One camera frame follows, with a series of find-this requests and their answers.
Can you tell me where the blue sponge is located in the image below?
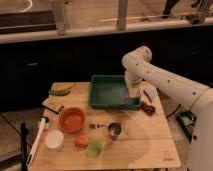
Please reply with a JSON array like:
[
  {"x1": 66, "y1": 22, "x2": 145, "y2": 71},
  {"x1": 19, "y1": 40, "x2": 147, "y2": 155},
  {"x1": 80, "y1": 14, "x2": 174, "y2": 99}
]
[{"x1": 120, "y1": 88, "x2": 130, "y2": 100}]

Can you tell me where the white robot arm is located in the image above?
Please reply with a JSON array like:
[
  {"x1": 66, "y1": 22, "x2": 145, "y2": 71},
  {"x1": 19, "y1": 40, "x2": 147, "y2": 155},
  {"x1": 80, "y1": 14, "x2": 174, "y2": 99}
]
[{"x1": 122, "y1": 46, "x2": 213, "y2": 171}]

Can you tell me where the green plastic tray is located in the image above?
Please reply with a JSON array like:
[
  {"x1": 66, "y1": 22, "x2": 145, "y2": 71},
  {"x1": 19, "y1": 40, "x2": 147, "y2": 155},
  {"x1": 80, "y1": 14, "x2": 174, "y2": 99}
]
[{"x1": 88, "y1": 75, "x2": 141, "y2": 110}]

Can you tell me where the bunch of dark grapes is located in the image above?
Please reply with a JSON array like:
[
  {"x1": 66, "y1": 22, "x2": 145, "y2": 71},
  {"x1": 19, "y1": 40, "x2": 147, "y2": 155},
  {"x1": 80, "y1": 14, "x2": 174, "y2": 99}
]
[{"x1": 141, "y1": 102, "x2": 156, "y2": 116}]

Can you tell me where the metal measuring cup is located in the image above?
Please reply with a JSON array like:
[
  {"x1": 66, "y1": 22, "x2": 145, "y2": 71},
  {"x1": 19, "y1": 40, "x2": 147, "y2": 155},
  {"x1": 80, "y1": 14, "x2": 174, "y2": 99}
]
[{"x1": 89, "y1": 122, "x2": 122, "y2": 139}]

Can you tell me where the green bin with items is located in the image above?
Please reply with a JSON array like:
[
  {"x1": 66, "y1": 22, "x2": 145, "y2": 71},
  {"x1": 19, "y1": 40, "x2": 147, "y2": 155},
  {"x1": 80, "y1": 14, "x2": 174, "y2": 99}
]
[{"x1": 176, "y1": 111, "x2": 196, "y2": 140}]

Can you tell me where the orange bowl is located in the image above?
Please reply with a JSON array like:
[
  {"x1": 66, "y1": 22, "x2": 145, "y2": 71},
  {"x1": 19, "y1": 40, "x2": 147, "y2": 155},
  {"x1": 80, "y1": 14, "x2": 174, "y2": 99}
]
[{"x1": 58, "y1": 107, "x2": 86, "y2": 133}]

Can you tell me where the green cup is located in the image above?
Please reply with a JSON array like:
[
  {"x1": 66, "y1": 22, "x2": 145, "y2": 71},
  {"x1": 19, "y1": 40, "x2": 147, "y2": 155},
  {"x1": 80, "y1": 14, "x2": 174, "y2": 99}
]
[{"x1": 86, "y1": 140, "x2": 102, "y2": 157}]

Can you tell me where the orange tomato toy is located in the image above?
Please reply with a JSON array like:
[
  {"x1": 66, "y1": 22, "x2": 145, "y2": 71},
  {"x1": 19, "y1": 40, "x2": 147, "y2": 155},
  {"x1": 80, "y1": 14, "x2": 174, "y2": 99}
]
[{"x1": 75, "y1": 133, "x2": 90, "y2": 148}]

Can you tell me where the green chili pepper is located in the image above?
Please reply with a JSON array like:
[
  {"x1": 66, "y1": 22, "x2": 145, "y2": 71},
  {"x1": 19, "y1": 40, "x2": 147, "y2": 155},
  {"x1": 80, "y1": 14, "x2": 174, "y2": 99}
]
[{"x1": 49, "y1": 90, "x2": 70, "y2": 96}]

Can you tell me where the small brown box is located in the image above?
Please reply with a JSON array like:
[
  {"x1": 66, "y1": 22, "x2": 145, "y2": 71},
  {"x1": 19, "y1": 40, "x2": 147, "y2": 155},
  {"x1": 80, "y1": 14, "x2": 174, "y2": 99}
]
[{"x1": 42, "y1": 98, "x2": 64, "y2": 113}]

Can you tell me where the black pole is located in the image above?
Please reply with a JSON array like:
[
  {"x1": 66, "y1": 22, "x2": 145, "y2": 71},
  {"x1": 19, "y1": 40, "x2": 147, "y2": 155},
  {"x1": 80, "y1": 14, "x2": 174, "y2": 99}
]
[{"x1": 21, "y1": 123, "x2": 28, "y2": 171}]

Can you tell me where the white handled brush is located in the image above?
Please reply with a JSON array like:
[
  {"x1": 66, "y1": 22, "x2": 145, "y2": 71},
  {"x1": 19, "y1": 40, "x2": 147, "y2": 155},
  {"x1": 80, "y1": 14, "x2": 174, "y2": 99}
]
[{"x1": 26, "y1": 116, "x2": 49, "y2": 167}]

